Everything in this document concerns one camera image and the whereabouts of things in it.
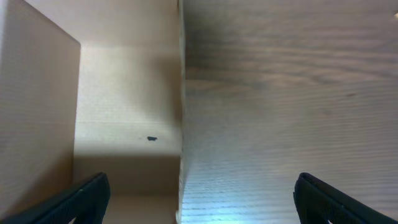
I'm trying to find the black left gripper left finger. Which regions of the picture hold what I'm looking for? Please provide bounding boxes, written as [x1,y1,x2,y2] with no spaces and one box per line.
[1,172,110,224]

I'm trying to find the open brown cardboard box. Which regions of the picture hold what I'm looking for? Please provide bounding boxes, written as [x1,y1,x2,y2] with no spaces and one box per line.
[1,0,183,223]

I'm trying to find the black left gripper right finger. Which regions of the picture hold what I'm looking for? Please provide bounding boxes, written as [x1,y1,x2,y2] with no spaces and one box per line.
[293,172,397,224]

